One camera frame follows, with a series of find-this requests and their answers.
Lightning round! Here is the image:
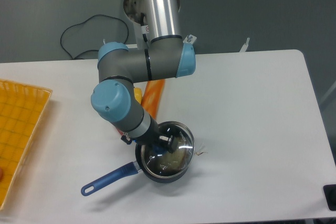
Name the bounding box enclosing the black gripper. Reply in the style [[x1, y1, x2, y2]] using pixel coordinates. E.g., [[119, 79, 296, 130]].
[[121, 124, 178, 153]]

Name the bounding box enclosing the glass pot lid blue knob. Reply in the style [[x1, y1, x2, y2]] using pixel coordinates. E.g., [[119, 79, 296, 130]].
[[135, 121, 195, 183]]

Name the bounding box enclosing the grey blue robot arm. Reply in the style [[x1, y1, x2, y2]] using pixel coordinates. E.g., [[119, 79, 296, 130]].
[[91, 0, 196, 153]]

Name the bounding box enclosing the wrapped bread slice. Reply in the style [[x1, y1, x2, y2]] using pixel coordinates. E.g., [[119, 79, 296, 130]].
[[157, 142, 208, 171]]

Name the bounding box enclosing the toy baguette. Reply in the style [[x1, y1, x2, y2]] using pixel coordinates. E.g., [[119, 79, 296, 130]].
[[141, 79, 165, 120]]

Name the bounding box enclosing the yellow toy bell pepper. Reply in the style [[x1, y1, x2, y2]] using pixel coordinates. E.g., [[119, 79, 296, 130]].
[[134, 87, 142, 104]]

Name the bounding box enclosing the yellow plastic basket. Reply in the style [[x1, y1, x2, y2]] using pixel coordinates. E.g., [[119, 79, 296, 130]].
[[1, 79, 53, 209]]

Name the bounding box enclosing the black object table corner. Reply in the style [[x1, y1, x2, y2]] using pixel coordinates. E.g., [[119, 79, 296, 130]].
[[323, 184, 336, 211]]

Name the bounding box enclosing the dark pot blue handle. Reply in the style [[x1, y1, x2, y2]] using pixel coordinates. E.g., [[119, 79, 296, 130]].
[[80, 129, 195, 197]]

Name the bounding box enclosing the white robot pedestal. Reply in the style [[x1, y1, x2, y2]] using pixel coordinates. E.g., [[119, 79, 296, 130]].
[[102, 0, 250, 59]]

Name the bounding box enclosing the black cable on floor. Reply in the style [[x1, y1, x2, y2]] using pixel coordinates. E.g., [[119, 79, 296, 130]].
[[60, 14, 130, 60]]

